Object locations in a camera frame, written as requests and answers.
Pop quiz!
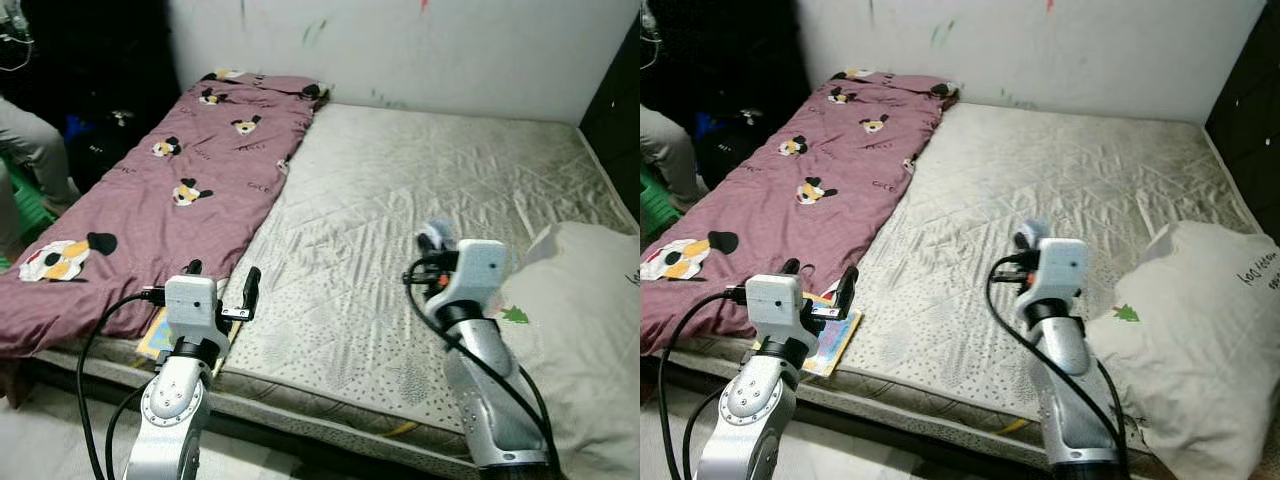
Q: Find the colourful yellow-edged children's board book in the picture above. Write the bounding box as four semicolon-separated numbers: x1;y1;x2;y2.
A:
750;293;863;379
135;305;236;378

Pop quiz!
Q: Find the white pillow with green tree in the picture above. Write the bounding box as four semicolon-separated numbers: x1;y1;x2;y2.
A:
497;220;641;480
1085;220;1280;480

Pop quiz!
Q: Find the beige quilted mattress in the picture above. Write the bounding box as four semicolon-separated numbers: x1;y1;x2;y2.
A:
660;100;1266;471
28;100;641;473

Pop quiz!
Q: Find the pink cartoon print blanket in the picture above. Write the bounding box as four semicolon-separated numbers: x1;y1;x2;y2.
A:
640;68;961;356
0;68;331;359

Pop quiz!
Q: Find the black bag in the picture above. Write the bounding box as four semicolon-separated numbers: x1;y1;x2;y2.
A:
695;105;801;186
60;95;171;191

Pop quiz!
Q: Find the green plastic stool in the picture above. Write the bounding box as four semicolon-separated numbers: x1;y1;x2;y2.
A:
640;165;681;241
0;150;56;271

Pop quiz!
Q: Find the person in grey trousers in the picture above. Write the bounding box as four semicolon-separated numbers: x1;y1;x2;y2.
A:
640;105;706;211
0;95;81;261

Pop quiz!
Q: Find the black tufted headboard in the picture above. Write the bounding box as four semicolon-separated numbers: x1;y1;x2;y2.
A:
1205;0;1280;246
580;20;641;223

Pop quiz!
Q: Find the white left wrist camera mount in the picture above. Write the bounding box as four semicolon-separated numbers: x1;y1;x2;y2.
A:
745;273;813;341
163;275;229;346

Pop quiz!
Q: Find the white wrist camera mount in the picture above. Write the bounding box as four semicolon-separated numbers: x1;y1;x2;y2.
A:
163;275;229;346
440;238;508;319
1035;238;1091;319
745;273;813;341

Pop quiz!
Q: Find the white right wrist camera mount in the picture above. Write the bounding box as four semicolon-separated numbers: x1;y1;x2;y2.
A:
440;238;508;319
1035;238;1091;319

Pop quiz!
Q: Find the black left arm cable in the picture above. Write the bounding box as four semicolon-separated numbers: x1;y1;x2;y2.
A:
683;385;726;480
103;385;146;480
655;288;749;480
75;288;166;480

